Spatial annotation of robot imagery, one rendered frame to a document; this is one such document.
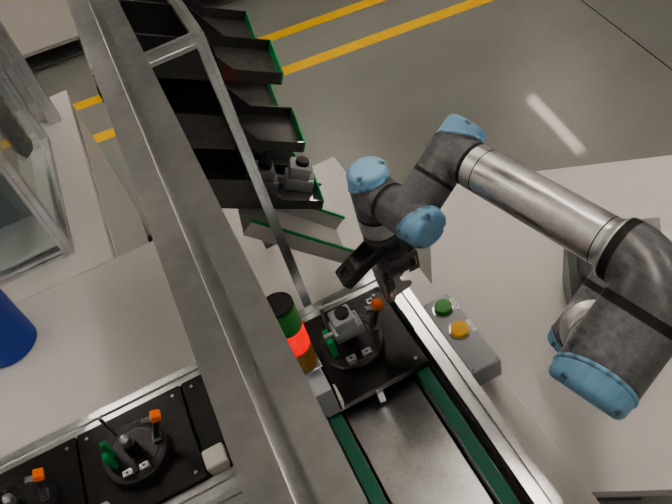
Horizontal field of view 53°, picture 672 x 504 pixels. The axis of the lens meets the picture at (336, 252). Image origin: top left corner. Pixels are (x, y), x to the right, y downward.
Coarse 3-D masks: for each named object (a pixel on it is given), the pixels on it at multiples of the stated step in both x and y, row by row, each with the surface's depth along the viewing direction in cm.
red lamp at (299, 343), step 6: (300, 330) 103; (294, 336) 102; (300, 336) 103; (306, 336) 105; (288, 342) 102; (294, 342) 103; (300, 342) 104; (306, 342) 105; (294, 348) 104; (300, 348) 104; (306, 348) 106; (294, 354) 105; (300, 354) 105
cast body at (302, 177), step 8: (296, 160) 144; (304, 160) 144; (288, 168) 147; (296, 168) 143; (304, 168) 144; (280, 176) 147; (288, 176) 145; (296, 176) 145; (304, 176) 145; (312, 176) 148; (288, 184) 146; (296, 184) 146; (304, 184) 146; (312, 184) 146
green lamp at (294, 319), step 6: (294, 306) 100; (294, 312) 100; (282, 318) 98; (288, 318) 99; (294, 318) 100; (300, 318) 103; (282, 324) 99; (288, 324) 100; (294, 324) 101; (300, 324) 102; (282, 330) 100; (288, 330) 100; (294, 330) 101; (288, 336) 101
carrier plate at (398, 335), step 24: (360, 312) 152; (384, 312) 150; (312, 336) 150; (384, 336) 146; (408, 336) 145; (384, 360) 142; (408, 360) 141; (336, 384) 141; (360, 384) 139; (384, 384) 138
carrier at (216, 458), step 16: (192, 384) 149; (192, 400) 146; (208, 400) 145; (192, 416) 143; (208, 416) 142; (208, 432) 140; (208, 448) 135; (224, 448) 135; (208, 464) 132; (224, 464) 133
